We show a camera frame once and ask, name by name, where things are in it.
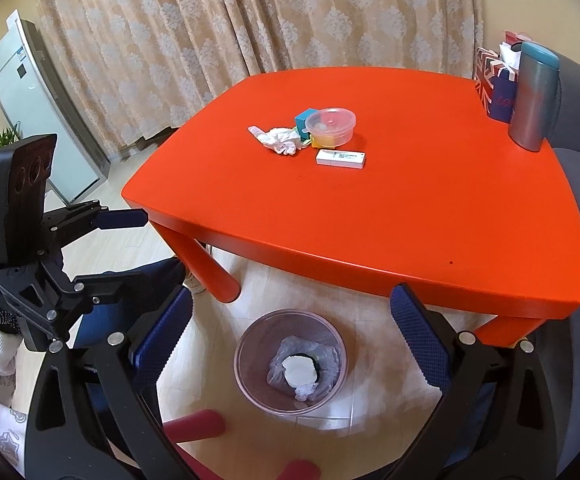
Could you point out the clear lidded plastic container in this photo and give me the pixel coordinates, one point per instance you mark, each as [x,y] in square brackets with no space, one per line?
[336,124]

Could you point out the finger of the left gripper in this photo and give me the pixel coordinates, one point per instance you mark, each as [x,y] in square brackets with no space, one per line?
[63,226]
[119,295]

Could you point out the white small carton box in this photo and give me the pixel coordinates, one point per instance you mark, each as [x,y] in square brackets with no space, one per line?
[342,159]

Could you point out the blue toy block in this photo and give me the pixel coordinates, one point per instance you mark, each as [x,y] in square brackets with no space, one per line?
[300,123]

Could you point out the pink storage box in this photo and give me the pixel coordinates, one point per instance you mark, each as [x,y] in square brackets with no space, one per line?
[513,38]

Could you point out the green potted plant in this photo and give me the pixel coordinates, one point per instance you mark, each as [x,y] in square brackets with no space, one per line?
[10,135]

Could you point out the union jack tissue box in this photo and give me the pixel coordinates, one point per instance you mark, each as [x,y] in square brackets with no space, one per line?
[496,85]

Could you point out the left camera box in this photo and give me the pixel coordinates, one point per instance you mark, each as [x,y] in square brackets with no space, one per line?
[25,167]

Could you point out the white tissue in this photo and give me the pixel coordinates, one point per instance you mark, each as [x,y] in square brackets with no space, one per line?
[282,141]

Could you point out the clear trash bin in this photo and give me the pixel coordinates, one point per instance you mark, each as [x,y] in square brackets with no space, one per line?
[272,338]

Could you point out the yellow toy block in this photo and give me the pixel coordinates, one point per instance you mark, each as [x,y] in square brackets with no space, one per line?
[318,141]

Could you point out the red table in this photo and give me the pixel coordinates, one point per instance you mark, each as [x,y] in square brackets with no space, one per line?
[446,203]

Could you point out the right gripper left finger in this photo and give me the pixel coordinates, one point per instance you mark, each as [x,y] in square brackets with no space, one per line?
[94,412]

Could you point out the white air conditioner unit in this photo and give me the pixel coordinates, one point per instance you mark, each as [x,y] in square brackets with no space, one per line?
[34,99]

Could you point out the beige patterned curtain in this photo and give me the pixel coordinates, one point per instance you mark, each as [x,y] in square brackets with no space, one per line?
[137,67]

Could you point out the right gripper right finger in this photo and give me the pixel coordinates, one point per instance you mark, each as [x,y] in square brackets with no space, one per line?
[494,419]

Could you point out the grey thermos blue lid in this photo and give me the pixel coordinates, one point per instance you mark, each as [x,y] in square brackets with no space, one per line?
[537,84]

